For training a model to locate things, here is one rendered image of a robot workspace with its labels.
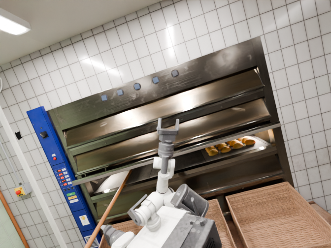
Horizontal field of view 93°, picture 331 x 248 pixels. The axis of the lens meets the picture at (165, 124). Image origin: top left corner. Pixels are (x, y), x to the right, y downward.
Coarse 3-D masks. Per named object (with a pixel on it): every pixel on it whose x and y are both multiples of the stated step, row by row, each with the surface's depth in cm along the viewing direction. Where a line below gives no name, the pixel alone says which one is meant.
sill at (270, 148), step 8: (248, 152) 143; (256, 152) 140; (264, 152) 139; (216, 160) 147; (224, 160) 142; (232, 160) 142; (192, 168) 147; (200, 168) 145; (208, 168) 145; (176, 176) 148; (128, 184) 158; (136, 184) 152; (144, 184) 151; (104, 192) 157; (112, 192) 154; (120, 192) 154
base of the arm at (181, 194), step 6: (180, 186) 81; (186, 186) 76; (180, 192) 76; (186, 192) 74; (174, 198) 77; (180, 198) 72; (174, 204) 73; (180, 204) 71; (186, 210) 71; (204, 210) 74; (204, 216) 73
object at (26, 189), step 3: (27, 183) 157; (18, 186) 152; (21, 186) 151; (24, 186) 153; (27, 186) 156; (30, 186) 158; (15, 189) 152; (18, 189) 152; (21, 189) 152; (24, 189) 152; (27, 189) 155; (30, 189) 158; (21, 192) 152; (24, 192) 152; (27, 192) 154; (18, 195) 153; (21, 195) 153
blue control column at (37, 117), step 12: (36, 108) 142; (36, 120) 144; (48, 120) 145; (36, 132) 146; (48, 132) 145; (48, 144) 147; (48, 156) 149; (60, 156) 148; (72, 180) 152; (84, 204) 156; (84, 228) 160
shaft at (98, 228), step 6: (126, 180) 164; (120, 186) 151; (114, 198) 133; (108, 210) 120; (102, 216) 114; (102, 222) 109; (96, 228) 103; (96, 234) 99; (90, 240) 94; (90, 246) 92
